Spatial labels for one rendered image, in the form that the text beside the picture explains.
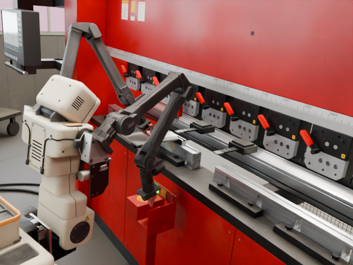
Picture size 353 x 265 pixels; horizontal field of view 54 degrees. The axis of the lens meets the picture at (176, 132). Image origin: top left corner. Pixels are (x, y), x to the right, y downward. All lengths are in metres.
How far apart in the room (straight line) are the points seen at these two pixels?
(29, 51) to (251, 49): 1.62
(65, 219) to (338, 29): 1.26
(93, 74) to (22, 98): 3.08
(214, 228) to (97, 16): 1.68
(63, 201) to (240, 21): 1.06
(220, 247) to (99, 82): 1.57
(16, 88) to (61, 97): 4.17
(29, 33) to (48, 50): 3.13
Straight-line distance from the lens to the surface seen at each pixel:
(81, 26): 1.82
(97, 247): 2.76
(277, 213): 1.55
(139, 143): 1.87
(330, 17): 1.31
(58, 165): 1.48
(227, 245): 1.65
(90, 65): 2.65
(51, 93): 1.48
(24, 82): 5.63
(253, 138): 1.52
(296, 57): 1.37
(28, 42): 2.63
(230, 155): 2.05
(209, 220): 1.69
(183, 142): 1.97
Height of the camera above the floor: 1.68
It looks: 19 degrees down
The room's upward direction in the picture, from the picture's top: 5 degrees clockwise
